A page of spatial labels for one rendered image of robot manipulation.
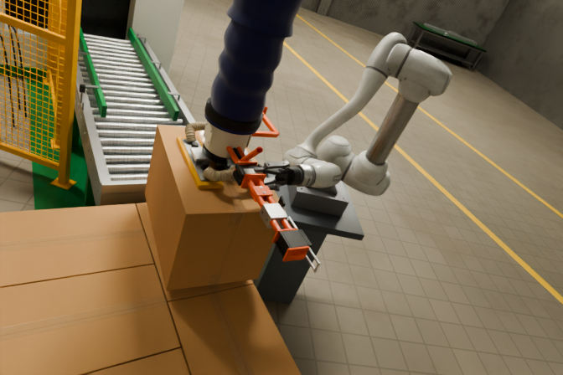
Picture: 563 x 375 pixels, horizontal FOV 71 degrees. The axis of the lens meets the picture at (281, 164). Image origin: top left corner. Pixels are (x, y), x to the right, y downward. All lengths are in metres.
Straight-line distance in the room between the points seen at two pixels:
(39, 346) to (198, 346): 0.52
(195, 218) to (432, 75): 1.03
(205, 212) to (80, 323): 0.59
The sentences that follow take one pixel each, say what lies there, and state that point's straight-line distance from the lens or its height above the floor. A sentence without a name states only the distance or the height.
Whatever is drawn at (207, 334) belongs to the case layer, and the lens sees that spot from 1.67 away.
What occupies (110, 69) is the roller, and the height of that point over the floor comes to 0.55.
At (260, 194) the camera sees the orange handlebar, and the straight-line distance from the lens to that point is 1.33.
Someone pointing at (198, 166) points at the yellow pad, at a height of 1.02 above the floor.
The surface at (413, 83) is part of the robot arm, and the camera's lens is 1.67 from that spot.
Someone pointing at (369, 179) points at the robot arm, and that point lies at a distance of 1.95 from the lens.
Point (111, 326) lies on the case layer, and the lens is 1.64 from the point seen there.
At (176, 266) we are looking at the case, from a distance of 1.58.
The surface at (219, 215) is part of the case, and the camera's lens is 1.44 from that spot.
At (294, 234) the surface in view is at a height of 1.16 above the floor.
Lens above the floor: 1.91
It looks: 30 degrees down
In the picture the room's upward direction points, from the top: 22 degrees clockwise
